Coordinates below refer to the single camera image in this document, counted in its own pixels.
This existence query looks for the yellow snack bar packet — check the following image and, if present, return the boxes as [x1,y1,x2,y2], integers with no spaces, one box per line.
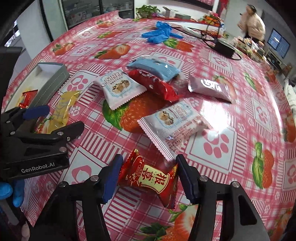
[18,89,38,108]

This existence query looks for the white nougat packet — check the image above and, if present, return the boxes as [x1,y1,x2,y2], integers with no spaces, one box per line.
[137,99,212,162]
[94,69,147,110]

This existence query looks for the red gold candy packet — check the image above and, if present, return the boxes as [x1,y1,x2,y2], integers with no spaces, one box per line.
[118,149,178,209]

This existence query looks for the pink snack packet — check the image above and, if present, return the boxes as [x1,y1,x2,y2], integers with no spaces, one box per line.
[188,75,234,103]

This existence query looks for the red snack packet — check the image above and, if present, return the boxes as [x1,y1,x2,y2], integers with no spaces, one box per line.
[128,69,183,102]

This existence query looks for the blue snack packet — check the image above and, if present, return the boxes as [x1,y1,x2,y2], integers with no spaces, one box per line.
[126,58,180,82]

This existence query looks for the blue gloved left hand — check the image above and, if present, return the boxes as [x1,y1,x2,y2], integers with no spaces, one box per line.
[0,180,25,208]

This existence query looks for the grey white tray box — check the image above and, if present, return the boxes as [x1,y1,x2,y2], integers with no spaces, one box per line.
[3,62,70,111]

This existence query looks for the pink strawberry tablecloth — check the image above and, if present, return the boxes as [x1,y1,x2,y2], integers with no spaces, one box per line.
[11,12,295,240]

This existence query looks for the glass display cabinet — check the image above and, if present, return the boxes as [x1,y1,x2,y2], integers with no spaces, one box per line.
[39,0,134,41]

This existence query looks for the black power adapter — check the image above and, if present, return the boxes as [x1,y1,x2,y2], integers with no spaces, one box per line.
[214,39,235,58]

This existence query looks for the blue rubber gloves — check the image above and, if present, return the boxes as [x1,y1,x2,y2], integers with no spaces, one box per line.
[142,21,183,44]

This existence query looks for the green potted plant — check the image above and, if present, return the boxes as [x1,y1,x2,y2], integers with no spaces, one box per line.
[135,5,160,19]

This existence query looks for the cluttered coffee table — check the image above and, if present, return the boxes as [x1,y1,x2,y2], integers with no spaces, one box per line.
[231,36,267,63]

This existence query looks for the red white tv console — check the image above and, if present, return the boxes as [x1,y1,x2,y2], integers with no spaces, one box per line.
[153,11,224,27]

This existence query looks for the person in beige sweater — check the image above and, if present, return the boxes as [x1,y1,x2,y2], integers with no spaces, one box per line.
[237,4,265,43]

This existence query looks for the black cable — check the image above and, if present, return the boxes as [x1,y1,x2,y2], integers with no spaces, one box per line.
[171,16,242,61]

